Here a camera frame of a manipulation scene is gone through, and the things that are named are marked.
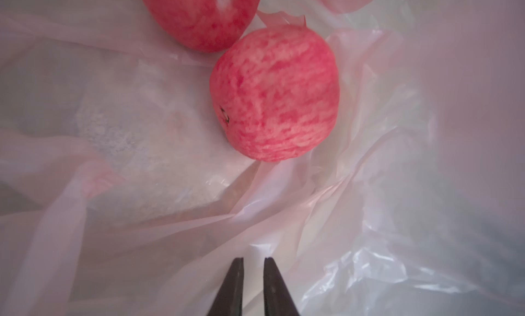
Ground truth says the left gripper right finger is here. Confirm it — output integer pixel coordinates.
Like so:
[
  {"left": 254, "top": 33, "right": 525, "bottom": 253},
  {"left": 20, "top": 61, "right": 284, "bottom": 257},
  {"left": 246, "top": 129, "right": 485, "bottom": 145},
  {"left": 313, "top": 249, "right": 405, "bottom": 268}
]
[{"left": 263, "top": 257, "right": 299, "bottom": 316}]

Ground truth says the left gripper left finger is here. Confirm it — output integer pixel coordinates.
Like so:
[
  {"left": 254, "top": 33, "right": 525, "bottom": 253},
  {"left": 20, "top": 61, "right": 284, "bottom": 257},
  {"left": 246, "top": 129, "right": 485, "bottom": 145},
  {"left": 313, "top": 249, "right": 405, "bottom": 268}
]
[{"left": 207, "top": 257, "right": 244, "bottom": 316}]

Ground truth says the pink plastic bag back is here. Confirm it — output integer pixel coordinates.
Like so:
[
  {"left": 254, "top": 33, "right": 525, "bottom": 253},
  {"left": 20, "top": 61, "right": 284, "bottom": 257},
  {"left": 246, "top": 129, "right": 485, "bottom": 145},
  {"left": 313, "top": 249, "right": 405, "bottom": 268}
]
[{"left": 1, "top": 0, "right": 524, "bottom": 315}]

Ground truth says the red apple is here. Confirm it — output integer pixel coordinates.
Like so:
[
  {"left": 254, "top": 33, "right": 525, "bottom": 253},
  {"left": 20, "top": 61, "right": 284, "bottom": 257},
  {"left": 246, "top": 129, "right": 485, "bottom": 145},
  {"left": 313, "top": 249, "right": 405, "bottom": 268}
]
[
  {"left": 209, "top": 25, "right": 340, "bottom": 162},
  {"left": 142, "top": 0, "right": 261, "bottom": 53}
]

